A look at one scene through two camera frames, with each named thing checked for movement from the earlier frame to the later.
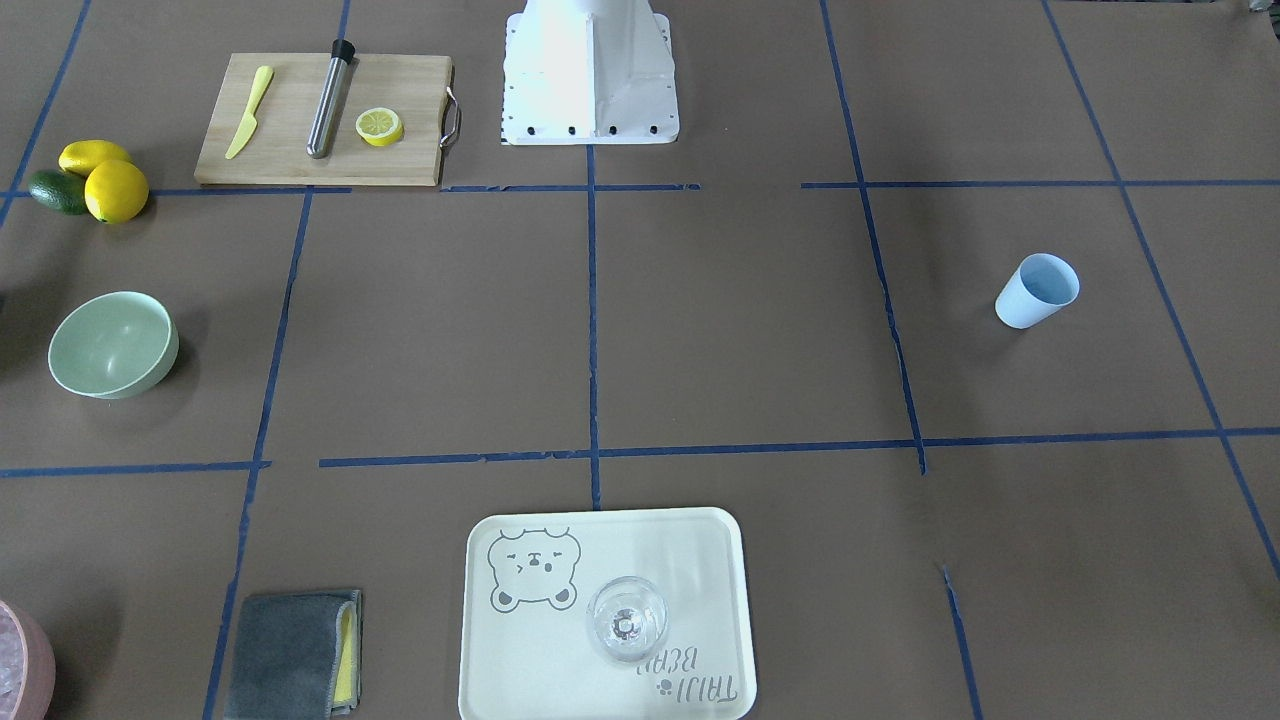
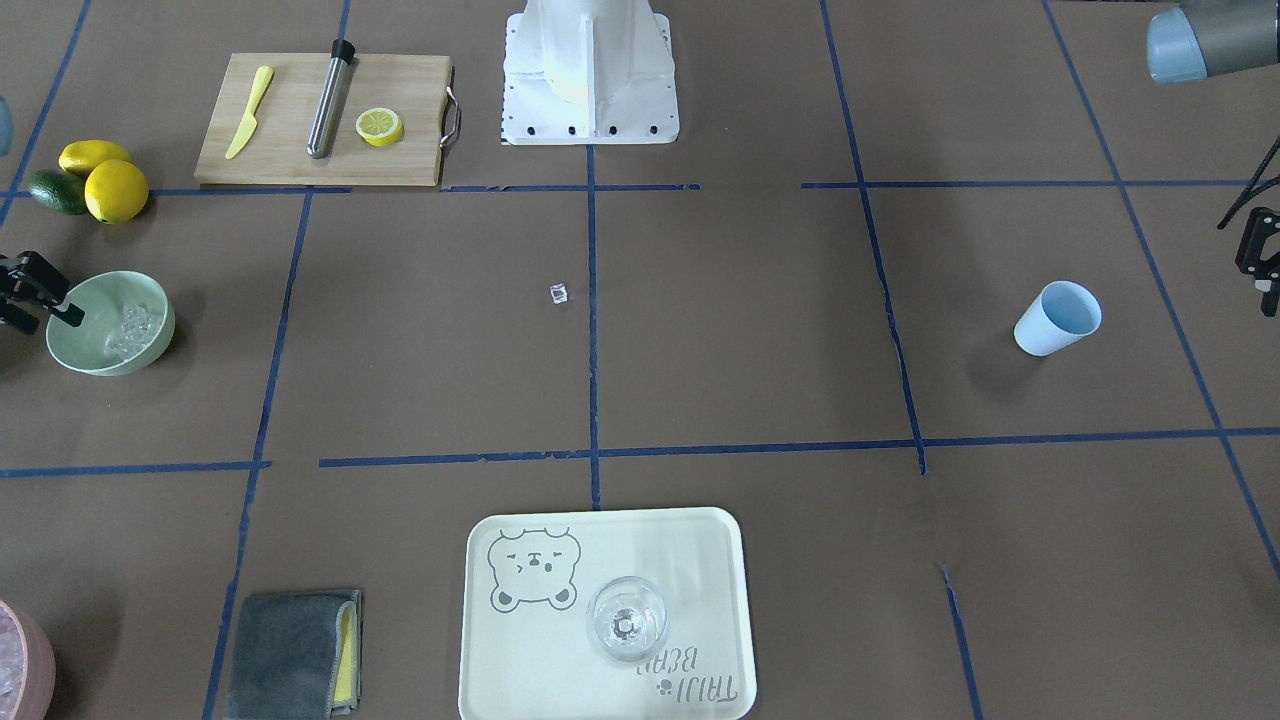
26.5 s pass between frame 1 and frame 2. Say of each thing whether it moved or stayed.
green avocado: stayed
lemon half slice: stayed
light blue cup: moved
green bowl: moved
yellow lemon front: stayed
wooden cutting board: stayed
